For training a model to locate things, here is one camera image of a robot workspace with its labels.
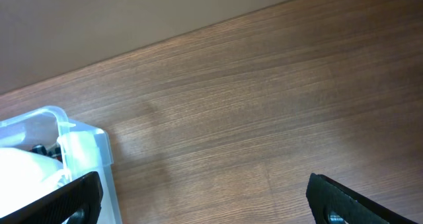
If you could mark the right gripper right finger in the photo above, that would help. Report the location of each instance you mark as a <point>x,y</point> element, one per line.
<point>332,202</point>

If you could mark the plaid flannel shirt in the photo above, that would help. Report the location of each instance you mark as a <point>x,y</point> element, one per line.
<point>53,152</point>

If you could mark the clear plastic storage bin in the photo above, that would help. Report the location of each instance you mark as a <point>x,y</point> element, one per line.
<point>84,149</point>

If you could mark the white cloth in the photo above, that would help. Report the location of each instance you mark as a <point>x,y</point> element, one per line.
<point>26,177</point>

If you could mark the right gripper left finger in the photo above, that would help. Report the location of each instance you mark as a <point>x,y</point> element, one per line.
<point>76,202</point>

